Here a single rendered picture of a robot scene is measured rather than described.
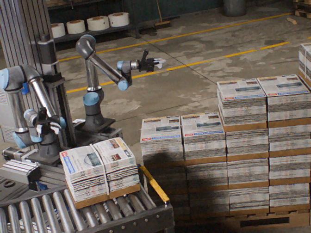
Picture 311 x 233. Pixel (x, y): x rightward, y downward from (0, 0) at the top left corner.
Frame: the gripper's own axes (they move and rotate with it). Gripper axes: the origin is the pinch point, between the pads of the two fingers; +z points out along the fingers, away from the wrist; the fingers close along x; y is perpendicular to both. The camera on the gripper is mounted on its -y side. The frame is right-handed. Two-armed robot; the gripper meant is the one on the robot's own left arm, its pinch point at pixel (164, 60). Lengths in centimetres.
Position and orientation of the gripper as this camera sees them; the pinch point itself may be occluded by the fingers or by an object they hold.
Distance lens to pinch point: 354.3
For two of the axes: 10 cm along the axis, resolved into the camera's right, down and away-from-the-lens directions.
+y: 1.1, 8.4, 5.3
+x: -0.7, 5.3, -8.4
